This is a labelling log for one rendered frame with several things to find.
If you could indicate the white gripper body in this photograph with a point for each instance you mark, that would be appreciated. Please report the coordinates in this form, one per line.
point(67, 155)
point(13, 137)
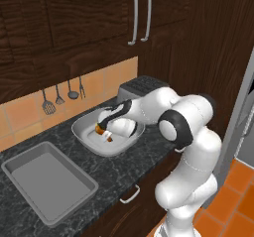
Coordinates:
point(124, 127)

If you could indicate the silver toaster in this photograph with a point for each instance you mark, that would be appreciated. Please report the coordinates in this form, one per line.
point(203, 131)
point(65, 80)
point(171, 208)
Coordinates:
point(139, 84)

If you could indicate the grey steel fridge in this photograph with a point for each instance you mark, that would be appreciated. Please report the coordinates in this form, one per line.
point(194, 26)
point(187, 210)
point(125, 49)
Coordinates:
point(233, 125)

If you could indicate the black tongs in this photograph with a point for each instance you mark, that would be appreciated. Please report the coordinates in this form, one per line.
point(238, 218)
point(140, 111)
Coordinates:
point(82, 89)

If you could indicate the black ladle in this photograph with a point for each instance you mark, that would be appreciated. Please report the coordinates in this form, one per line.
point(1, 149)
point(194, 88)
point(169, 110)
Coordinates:
point(72, 94)

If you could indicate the slotted black spatula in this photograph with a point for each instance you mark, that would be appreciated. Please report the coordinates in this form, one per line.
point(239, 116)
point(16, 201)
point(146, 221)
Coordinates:
point(48, 107)

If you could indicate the grey steel sink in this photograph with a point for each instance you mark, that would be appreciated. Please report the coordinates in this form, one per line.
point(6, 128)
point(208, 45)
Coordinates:
point(49, 184)

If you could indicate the dark wood cupboard door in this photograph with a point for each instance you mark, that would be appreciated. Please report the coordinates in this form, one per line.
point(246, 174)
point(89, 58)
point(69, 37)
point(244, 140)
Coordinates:
point(168, 23)
point(20, 32)
point(89, 19)

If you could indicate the dark wood drawer front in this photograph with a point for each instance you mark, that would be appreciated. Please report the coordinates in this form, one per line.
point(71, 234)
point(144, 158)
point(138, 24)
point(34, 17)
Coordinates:
point(139, 214)

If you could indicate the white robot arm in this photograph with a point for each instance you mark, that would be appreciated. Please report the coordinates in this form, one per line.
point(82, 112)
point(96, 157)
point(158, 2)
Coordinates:
point(195, 148)

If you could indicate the grey tupperware container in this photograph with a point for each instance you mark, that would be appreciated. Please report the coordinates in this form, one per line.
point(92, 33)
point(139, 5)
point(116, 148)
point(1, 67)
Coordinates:
point(99, 146)

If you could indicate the small black spatula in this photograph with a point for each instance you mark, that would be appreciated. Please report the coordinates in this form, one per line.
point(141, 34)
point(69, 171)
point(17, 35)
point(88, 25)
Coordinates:
point(59, 99)

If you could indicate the dark wood tall cabinet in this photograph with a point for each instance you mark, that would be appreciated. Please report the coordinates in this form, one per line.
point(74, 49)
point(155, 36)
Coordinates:
point(218, 49)

